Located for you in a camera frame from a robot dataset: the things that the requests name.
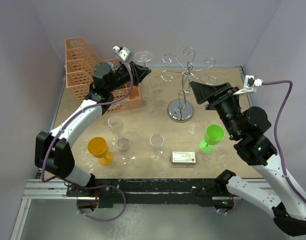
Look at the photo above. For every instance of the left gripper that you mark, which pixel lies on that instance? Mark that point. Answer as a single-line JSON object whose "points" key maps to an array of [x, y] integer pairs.
{"points": [[139, 73]]}

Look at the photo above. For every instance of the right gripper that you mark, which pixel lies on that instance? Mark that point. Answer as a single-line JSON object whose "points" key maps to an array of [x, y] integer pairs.
{"points": [[203, 92]]}

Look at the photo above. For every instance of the clear wine glass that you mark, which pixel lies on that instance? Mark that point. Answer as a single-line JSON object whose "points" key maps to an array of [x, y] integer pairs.
{"points": [[143, 57], [157, 145], [116, 127], [124, 148]]}

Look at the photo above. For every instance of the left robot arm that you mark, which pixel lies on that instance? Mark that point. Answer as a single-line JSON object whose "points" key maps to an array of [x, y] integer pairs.
{"points": [[53, 152]]}

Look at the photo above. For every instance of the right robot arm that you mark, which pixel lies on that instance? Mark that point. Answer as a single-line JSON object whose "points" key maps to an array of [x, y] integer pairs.
{"points": [[287, 205]]}

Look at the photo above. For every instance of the chrome wine glass rack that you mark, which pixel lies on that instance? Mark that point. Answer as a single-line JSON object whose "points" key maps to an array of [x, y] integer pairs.
{"points": [[180, 109]]}

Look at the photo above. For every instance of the green plastic goblet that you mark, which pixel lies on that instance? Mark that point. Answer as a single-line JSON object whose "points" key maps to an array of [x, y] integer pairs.
{"points": [[213, 135]]}

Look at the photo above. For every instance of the orange plastic file organizer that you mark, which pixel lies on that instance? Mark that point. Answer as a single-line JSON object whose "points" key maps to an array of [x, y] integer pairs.
{"points": [[81, 61]]}

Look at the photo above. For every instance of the small white card box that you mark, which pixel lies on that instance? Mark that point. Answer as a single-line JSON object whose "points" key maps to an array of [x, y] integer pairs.
{"points": [[183, 157]]}

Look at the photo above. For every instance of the orange plastic goblet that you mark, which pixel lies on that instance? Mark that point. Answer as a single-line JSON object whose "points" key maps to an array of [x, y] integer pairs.
{"points": [[99, 149]]}

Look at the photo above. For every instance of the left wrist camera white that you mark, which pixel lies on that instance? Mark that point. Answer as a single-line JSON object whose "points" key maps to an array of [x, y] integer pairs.
{"points": [[123, 53]]}

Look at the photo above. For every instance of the black mounting frame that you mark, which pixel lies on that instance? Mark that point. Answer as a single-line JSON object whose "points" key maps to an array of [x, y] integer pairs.
{"points": [[202, 192]]}

